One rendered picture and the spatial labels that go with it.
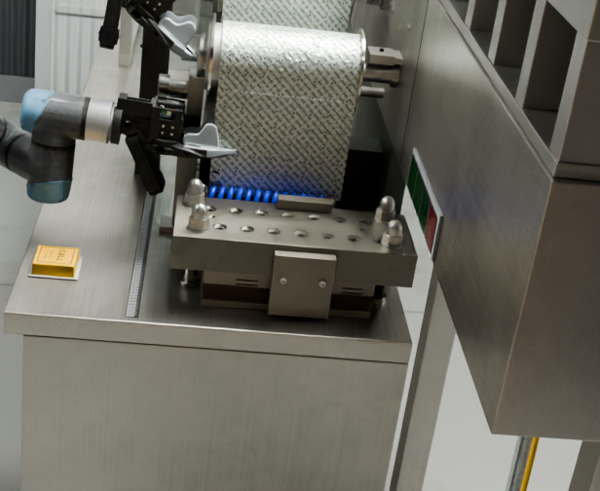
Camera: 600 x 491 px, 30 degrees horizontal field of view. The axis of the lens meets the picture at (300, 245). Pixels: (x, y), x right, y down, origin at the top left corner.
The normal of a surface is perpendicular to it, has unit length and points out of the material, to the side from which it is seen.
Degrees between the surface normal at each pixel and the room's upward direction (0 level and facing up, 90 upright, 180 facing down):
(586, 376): 90
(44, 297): 0
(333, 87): 90
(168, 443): 90
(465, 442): 0
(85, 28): 90
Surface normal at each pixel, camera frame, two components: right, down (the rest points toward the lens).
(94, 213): 0.12, -0.89
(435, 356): 0.05, 0.45
